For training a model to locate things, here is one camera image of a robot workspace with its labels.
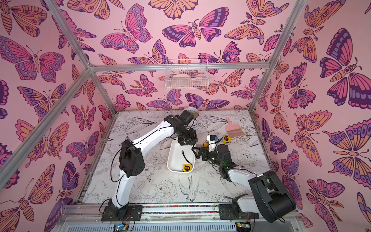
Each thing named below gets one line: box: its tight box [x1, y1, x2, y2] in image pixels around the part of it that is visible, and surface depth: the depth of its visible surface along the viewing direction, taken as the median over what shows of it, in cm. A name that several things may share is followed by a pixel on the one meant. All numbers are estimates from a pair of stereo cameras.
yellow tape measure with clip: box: [222, 135, 232, 144], surface depth 102 cm
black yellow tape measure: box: [181, 150, 193, 173], surface depth 89 cm
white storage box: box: [166, 140, 197, 173], surface depth 94 cm
